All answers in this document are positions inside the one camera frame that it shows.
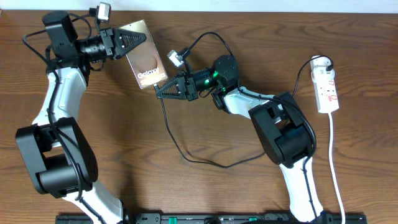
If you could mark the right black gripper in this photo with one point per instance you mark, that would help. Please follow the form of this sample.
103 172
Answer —
186 86

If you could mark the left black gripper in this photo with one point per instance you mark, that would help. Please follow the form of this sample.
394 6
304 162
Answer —
115 49

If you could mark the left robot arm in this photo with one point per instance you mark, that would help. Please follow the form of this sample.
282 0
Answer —
55 151

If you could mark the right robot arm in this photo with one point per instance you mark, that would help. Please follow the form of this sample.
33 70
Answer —
286 136

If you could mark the white power strip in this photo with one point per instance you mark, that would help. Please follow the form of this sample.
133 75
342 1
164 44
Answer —
322 75

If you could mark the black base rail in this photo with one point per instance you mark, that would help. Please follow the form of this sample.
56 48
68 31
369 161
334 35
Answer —
156 218

